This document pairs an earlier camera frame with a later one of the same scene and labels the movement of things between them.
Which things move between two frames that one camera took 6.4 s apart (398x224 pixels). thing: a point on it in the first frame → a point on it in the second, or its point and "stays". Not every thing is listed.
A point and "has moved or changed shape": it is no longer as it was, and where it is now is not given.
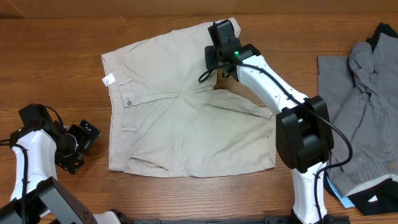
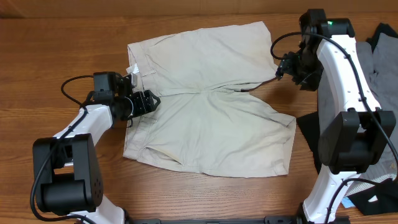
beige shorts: (163, 120) has moved or changed shape
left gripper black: (68, 163) → (143, 106)
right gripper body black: (210, 56) → (289, 66)
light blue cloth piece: (344, 200) stays
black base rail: (122, 217) stays
